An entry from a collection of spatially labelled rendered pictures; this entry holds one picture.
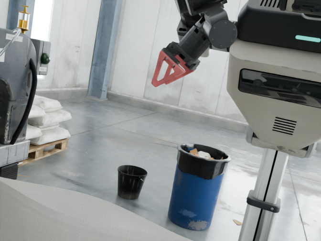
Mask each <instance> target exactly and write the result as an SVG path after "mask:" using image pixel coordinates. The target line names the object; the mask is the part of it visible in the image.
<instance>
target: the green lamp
mask: <svg viewBox="0 0 321 241"><path fill-rule="evenodd" d="M50 60H51V58H50V56H49V54H47V53H43V54H42V55H41V63H42V64H44V65H46V64H48V63H49V62H50Z"/></svg>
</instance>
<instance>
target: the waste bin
mask: <svg viewBox="0 0 321 241"><path fill-rule="evenodd" d="M193 149H197V152H200V151H202V152H205V153H209V154H210V156H211V158H214V159H208V158H203V157H199V156H196V155H193V154H190V151H191V150H193ZM177 150H178V153H177V165H176V170H175V176H174V181H173V187H172V192H171V199H170V205H169V210H168V217H169V219H170V221H171V222H173V223H174V224H176V225H178V226H180V227H182V228H185V229H188V230H206V229H208V228H209V227H210V226H211V222H212V218H213V215H214V210H215V206H216V203H217V199H218V196H219V192H220V188H221V184H222V181H223V177H224V174H225V172H226V169H227V165H228V162H230V161H231V156H230V155H229V154H228V153H226V152H224V151H222V150H219V149H217V148H214V147H211V146H207V145H203V144H197V143H180V144H179V145H177ZM222 157H223V160H221V158H222Z"/></svg>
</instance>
